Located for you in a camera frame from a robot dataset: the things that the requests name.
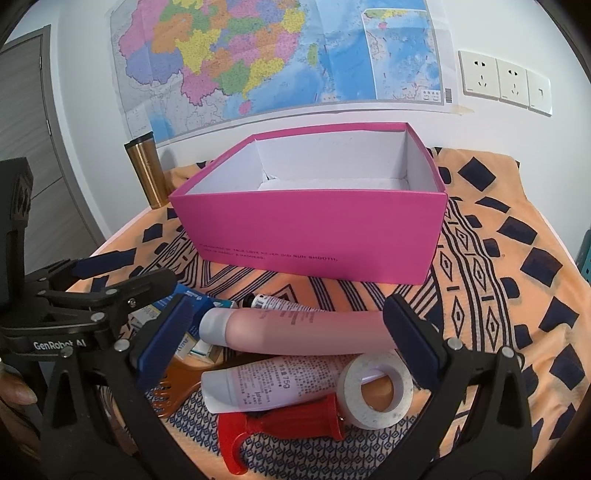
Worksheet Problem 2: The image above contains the pink white cream tube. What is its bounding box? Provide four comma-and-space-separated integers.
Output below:
200, 355, 356, 414

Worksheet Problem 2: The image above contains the orange patterned tablecloth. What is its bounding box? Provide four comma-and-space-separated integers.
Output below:
72, 147, 590, 479

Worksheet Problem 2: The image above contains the white wall socket panel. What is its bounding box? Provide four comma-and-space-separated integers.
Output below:
458, 50, 553, 117

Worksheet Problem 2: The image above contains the brown wooden massage comb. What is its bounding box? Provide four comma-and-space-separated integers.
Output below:
147, 358, 217, 418

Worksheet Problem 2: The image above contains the white tape roll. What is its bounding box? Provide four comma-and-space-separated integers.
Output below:
337, 351, 414, 430

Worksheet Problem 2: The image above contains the grey door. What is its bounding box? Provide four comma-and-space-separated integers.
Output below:
1, 26, 105, 273

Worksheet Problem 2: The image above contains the long pink cosmetic tube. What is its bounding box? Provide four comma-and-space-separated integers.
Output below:
199, 308, 396, 356

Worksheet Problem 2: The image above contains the blue medicine box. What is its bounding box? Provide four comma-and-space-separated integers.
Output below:
128, 283, 240, 338

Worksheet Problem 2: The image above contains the person's left hand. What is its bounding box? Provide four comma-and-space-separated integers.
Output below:
0, 364, 41, 460

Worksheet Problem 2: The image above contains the colourful wall map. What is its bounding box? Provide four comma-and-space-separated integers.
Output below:
109, 0, 457, 143

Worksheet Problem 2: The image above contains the white teal medicine box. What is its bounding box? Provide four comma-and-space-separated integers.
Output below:
174, 333, 222, 364

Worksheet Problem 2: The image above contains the red plastic handle tool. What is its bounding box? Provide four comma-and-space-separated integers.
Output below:
217, 393, 346, 475

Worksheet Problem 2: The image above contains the white tube black cap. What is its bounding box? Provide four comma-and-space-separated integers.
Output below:
242, 294, 317, 312

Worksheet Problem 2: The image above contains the pink cardboard box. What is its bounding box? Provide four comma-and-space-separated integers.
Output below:
170, 123, 448, 284

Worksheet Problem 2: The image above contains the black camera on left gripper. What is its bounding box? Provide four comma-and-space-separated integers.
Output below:
1, 157, 34, 303

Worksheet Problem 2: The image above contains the gold thermos tumbler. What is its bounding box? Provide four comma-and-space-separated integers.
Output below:
124, 131, 169, 209

